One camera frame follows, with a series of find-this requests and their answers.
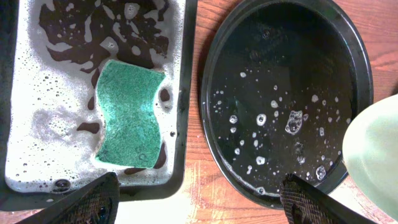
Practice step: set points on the light blue plate top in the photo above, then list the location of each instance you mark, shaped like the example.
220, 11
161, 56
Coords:
370, 153

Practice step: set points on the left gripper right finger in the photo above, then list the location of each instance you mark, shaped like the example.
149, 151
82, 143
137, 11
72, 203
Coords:
303, 203

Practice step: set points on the black round tray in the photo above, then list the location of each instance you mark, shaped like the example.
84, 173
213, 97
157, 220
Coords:
281, 83

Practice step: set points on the black rectangular soapy tray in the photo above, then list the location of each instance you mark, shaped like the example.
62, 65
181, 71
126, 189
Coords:
52, 53

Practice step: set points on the green yellow sponge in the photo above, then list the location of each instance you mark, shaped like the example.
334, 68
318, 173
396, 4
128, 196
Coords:
126, 95

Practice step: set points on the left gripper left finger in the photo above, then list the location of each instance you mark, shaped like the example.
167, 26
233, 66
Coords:
97, 202

